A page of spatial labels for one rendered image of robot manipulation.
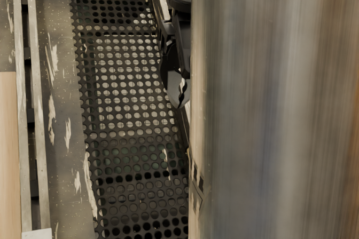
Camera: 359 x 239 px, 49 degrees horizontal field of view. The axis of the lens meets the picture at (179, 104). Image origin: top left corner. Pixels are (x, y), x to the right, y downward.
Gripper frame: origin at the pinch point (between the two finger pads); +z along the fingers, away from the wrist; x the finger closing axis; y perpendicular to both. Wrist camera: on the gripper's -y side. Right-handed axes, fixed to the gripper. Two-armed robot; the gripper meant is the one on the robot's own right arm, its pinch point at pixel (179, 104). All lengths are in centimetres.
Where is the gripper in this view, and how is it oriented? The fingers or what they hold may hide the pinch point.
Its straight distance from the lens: 73.4
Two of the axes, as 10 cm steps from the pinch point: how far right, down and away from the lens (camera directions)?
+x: -9.7, 0.4, -2.5
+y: -2.3, -5.9, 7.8
